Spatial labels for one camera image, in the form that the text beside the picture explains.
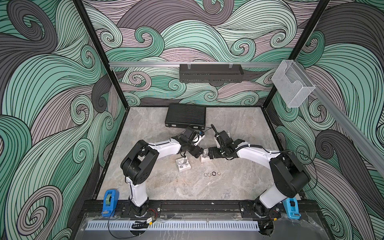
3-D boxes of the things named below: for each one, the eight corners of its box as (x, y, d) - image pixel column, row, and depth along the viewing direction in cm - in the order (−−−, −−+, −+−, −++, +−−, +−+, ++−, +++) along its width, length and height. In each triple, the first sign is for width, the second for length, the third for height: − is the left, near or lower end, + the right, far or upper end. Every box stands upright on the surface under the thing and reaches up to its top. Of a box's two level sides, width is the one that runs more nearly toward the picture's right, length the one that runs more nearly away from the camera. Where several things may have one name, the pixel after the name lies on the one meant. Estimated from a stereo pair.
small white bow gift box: (180, 173, 87) (179, 170, 84) (176, 162, 92) (176, 159, 89) (190, 169, 89) (190, 166, 86) (186, 158, 93) (186, 155, 90)
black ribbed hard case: (165, 128, 109) (164, 122, 104) (170, 106, 124) (169, 101, 119) (205, 131, 107) (206, 125, 102) (205, 109, 122) (206, 103, 117)
